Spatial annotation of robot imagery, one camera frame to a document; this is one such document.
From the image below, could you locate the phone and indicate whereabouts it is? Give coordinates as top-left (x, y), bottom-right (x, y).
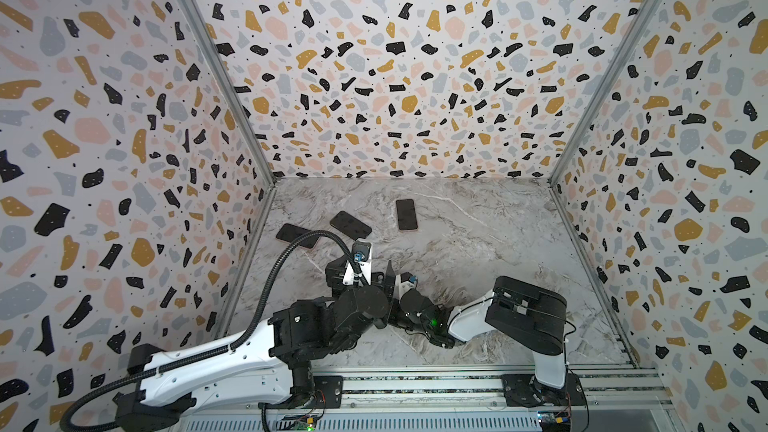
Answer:
top-left (330, 211), bottom-right (372, 241)
top-left (276, 223), bottom-right (319, 249)
top-left (395, 199), bottom-right (418, 231)

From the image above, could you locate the black phone case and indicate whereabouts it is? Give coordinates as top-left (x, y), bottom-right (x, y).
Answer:
top-left (383, 260), bottom-right (396, 300)

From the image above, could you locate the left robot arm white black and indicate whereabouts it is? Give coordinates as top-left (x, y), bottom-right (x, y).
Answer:
top-left (115, 269), bottom-right (400, 431)

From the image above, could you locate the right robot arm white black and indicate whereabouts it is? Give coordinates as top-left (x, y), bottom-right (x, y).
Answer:
top-left (389, 276), bottom-right (581, 408)

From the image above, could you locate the phone in dark case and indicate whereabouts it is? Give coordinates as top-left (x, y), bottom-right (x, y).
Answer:
top-left (276, 223), bottom-right (319, 249)

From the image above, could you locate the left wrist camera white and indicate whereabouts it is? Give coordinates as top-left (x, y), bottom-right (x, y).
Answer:
top-left (342, 241), bottom-right (372, 286)

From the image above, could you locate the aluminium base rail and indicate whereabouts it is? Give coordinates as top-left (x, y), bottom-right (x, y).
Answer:
top-left (174, 365), bottom-right (682, 431)

